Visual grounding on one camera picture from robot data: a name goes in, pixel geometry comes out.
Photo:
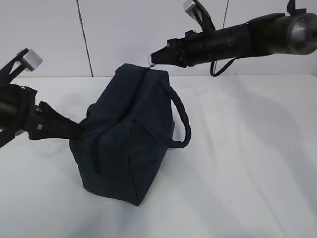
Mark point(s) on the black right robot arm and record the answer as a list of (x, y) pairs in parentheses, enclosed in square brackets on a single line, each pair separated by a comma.
[(263, 36)]

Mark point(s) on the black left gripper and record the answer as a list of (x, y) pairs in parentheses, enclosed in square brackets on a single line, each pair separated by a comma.
[(19, 113)]

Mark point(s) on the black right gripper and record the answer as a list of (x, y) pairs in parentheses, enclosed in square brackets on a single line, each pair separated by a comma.
[(193, 49)]

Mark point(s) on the navy blue lunch bag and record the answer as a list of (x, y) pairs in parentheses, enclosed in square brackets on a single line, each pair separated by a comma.
[(127, 133)]

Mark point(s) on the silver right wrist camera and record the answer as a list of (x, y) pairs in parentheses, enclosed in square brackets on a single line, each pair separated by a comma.
[(197, 12)]

